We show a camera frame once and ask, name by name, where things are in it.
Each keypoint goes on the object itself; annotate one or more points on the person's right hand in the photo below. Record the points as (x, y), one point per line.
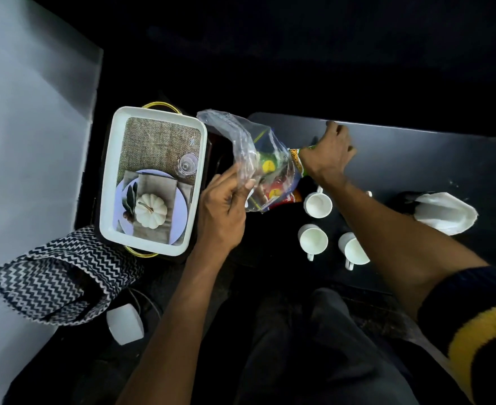
(326, 158)

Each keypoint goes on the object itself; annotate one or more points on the person's left hand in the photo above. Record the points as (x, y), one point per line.
(218, 219)

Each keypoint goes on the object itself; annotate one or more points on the person's left thumb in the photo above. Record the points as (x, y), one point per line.
(243, 191)

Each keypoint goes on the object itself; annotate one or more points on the person's right fingers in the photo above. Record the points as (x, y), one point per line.
(337, 131)

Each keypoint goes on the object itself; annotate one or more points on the clear plastic bag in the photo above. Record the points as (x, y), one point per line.
(231, 132)

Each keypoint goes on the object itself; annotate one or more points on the person's right forearm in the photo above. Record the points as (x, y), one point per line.
(395, 244)

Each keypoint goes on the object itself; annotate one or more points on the person's left forearm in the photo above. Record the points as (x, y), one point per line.
(180, 324)

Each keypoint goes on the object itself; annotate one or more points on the colourful snack packet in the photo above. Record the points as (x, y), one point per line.
(295, 161)

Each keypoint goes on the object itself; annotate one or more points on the white cup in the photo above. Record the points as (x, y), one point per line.
(317, 204)
(313, 240)
(352, 250)

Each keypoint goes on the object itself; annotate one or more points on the white folded cloth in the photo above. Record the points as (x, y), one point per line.
(444, 212)

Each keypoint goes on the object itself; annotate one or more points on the small white box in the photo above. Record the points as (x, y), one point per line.
(124, 323)

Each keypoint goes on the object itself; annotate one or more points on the person's dark trousers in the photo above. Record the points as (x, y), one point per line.
(315, 354)

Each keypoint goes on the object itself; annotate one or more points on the black white zigzag bag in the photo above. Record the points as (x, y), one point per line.
(62, 276)

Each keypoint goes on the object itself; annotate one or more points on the dark sleeve with yellow stripe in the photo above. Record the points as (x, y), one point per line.
(480, 324)

